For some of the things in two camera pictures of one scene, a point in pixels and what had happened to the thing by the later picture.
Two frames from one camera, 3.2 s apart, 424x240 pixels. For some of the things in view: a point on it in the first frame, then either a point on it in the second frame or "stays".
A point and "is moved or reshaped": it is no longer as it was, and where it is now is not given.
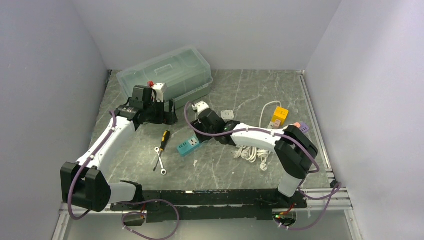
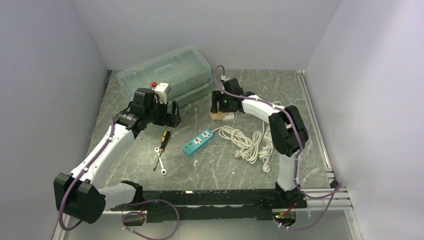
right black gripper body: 205,117 → 220,103
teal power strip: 188,146 is moved or reshaped
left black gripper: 162,112 stays
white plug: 227,114 stays
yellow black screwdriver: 164,142 stays
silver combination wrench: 163,170 stays
